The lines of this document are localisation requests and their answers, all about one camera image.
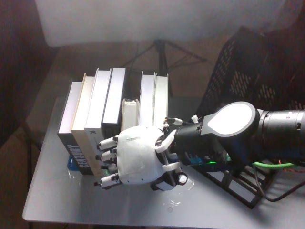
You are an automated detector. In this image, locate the white book letter K spine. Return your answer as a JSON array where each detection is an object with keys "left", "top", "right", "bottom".
[{"left": 83, "top": 68, "right": 112, "bottom": 177}]

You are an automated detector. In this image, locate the cream page book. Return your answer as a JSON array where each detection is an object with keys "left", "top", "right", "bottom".
[{"left": 71, "top": 73, "right": 101, "bottom": 177}]

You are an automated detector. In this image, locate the green cable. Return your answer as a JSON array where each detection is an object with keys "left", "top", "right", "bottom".
[{"left": 252, "top": 161, "right": 305, "bottom": 173}]

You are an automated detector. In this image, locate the small cream book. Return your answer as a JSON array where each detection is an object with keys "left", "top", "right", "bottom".
[{"left": 121, "top": 97, "right": 140, "bottom": 133}]

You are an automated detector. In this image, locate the dark cover white page book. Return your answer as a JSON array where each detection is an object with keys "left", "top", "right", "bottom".
[{"left": 102, "top": 68, "right": 127, "bottom": 140}]

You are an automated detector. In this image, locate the black tripod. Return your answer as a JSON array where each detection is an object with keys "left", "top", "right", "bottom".
[{"left": 120, "top": 38, "right": 208, "bottom": 97}]

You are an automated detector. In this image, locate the black cable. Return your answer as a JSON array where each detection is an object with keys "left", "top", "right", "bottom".
[{"left": 252, "top": 167, "right": 305, "bottom": 203}]

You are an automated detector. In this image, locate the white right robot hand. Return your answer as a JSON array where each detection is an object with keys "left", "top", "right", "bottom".
[{"left": 94, "top": 125, "right": 189, "bottom": 193}]

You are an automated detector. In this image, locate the black cover book white lettering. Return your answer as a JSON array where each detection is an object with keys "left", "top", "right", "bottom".
[{"left": 58, "top": 81, "right": 93, "bottom": 177}]

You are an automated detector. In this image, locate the black plastic file rack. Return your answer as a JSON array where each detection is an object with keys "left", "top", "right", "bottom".
[{"left": 190, "top": 25, "right": 305, "bottom": 210}]

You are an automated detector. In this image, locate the red braided cable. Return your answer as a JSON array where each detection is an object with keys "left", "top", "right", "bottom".
[{"left": 274, "top": 159, "right": 305, "bottom": 176}]

